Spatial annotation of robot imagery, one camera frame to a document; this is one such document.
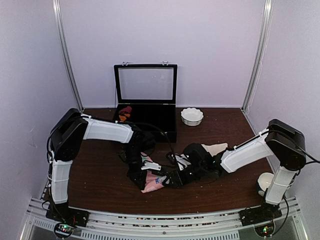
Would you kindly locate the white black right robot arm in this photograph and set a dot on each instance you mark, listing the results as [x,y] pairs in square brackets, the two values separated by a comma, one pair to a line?
[278,141]

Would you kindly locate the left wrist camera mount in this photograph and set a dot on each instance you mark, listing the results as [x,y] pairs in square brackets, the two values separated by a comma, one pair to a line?
[147,165]

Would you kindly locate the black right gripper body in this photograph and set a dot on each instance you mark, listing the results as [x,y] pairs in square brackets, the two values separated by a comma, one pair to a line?
[198,173]

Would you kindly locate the beige striped sock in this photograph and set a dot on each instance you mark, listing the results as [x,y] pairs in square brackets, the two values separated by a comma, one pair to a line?
[215,149]

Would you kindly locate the white blue cup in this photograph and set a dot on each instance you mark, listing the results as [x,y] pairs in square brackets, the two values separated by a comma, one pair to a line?
[263,182]

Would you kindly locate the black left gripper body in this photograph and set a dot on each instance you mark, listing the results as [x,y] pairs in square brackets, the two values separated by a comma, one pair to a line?
[131,173]

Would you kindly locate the maroon yellow argyle sock roll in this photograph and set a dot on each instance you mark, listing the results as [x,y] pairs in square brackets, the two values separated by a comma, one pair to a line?
[125,114]

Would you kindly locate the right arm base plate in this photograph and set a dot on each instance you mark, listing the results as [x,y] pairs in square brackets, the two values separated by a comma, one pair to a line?
[263,213]

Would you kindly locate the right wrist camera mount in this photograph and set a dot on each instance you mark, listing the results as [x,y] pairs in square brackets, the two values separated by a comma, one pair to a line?
[182,161]

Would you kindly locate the aluminium frame post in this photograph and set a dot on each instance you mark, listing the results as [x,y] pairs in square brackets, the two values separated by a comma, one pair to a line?
[257,65]
[66,56]

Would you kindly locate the white scalloped ceramic bowl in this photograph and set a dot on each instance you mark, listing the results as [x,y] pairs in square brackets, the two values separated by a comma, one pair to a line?
[191,116]

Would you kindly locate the right aluminium frame post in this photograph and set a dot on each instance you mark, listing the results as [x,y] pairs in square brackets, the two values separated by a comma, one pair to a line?
[257,65]

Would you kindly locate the pink mint patterned sock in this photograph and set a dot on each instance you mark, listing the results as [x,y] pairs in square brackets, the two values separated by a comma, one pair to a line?
[153,180]

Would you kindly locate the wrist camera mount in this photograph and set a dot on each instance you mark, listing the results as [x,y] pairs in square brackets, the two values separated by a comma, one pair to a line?
[182,161]
[147,165]

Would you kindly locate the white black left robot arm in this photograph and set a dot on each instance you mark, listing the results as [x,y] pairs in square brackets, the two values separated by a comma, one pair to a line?
[75,131]

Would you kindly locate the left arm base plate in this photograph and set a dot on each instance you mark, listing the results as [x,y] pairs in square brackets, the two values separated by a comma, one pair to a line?
[63,213]

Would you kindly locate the black compartment storage box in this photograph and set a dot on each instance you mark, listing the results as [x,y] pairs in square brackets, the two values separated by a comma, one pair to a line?
[150,90]

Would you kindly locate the left aluminium frame post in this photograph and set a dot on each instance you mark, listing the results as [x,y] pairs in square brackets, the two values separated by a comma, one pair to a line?
[66,56]

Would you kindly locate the aluminium table edge rail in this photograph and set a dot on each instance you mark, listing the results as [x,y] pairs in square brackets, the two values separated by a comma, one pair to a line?
[219,225]

